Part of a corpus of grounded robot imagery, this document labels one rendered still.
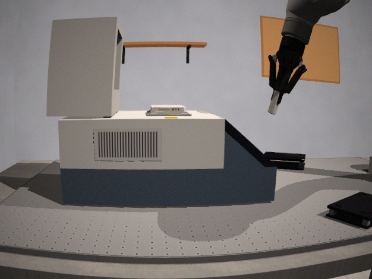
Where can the beige and dark blue benchtop machine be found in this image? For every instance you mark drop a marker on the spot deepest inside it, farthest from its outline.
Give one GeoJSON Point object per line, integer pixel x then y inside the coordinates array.
{"type": "Point", "coordinates": [138, 158]}

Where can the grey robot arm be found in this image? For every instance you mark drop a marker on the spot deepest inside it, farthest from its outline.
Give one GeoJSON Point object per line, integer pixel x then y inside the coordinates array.
{"type": "Point", "coordinates": [302, 15]}

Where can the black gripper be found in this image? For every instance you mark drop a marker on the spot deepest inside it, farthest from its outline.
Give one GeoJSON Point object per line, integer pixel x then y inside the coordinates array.
{"type": "Point", "coordinates": [289, 57]}

